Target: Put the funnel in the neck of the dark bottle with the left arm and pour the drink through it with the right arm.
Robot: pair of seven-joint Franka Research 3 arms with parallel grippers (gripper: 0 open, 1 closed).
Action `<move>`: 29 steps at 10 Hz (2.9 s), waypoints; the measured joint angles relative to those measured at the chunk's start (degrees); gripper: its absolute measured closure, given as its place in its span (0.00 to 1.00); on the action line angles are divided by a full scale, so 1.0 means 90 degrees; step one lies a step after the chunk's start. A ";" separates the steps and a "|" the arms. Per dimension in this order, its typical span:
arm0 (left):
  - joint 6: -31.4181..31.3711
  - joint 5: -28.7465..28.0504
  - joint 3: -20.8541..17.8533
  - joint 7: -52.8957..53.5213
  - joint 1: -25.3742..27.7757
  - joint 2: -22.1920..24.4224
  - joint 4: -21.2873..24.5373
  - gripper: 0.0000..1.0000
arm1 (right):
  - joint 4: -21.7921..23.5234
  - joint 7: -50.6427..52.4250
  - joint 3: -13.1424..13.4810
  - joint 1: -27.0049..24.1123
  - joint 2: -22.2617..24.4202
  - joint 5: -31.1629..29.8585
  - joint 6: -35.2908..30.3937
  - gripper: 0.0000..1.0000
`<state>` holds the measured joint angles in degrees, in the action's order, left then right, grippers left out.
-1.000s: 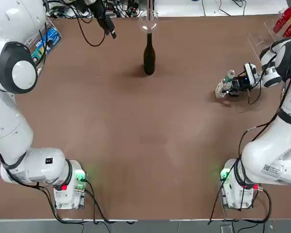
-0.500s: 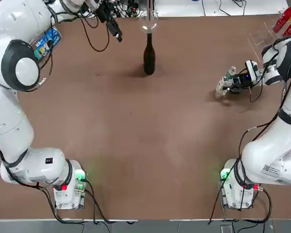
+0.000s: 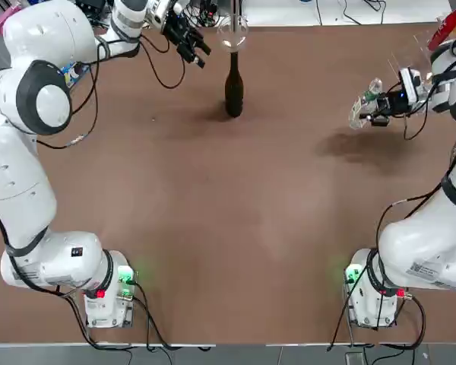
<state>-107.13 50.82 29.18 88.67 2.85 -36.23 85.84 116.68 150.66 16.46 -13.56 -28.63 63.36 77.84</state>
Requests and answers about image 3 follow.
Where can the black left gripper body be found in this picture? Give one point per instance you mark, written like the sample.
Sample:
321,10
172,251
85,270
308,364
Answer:
180,28

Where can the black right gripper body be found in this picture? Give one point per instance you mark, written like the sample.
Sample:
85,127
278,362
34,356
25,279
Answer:
395,103

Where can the clear plastic funnel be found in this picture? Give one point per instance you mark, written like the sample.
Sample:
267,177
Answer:
224,36

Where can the clear plastic water bottle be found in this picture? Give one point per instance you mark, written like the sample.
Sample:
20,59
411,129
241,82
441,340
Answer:
355,114

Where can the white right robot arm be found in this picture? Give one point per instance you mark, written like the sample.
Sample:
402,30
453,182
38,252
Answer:
414,247

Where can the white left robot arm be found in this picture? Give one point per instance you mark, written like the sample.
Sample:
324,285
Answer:
19,182

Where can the dark glass bottle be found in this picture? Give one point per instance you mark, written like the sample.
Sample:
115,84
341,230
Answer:
234,91

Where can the clear acrylic drinks shelf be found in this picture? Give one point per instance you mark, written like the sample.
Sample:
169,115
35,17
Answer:
418,40

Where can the red cola can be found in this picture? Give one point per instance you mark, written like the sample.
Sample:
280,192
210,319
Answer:
441,34

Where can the blue cookie packet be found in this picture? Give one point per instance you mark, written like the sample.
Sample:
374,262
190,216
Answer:
74,74

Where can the pink snack box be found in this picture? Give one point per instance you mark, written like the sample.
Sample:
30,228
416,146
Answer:
2,17

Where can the grey floor box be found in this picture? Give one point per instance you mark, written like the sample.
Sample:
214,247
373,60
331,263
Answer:
355,359

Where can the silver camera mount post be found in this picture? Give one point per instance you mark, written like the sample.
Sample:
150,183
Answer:
235,7

